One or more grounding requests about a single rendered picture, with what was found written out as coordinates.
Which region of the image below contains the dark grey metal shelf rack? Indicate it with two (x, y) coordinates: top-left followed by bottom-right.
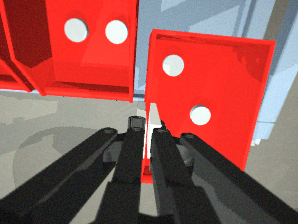
(133, 0), (298, 146)

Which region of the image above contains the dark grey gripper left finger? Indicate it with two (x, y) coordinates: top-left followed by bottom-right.
(0, 102), (147, 224)

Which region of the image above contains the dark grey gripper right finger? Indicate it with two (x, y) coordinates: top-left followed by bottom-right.
(147, 103), (298, 224)

